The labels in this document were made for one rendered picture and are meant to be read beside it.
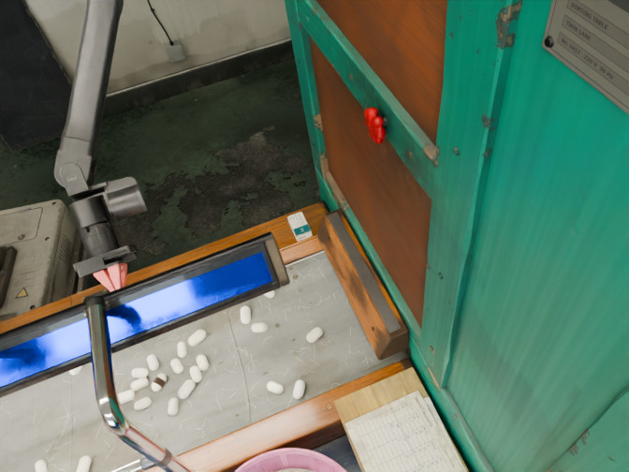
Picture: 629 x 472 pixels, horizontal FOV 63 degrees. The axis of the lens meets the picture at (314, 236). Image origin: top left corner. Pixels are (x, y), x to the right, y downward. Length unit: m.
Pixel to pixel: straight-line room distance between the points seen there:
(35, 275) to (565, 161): 1.56
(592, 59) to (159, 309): 0.56
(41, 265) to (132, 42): 1.43
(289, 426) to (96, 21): 0.79
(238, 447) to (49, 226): 1.13
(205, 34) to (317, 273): 1.98
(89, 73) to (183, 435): 0.67
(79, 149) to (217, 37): 1.94
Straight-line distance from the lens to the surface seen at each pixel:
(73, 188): 1.00
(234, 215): 2.23
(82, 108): 1.03
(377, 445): 0.88
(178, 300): 0.70
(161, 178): 2.52
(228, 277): 0.69
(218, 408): 0.99
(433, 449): 0.89
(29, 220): 1.91
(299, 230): 1.09
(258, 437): 0.93
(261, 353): 1.01
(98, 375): 0.64
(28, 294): 1.70
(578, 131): 0.35
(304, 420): 0.92
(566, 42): 0.33
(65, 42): 2.84
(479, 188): 0.46
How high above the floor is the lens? 1.63
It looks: 52 degrees down
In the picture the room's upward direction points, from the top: 12 degrees counter-clockwise
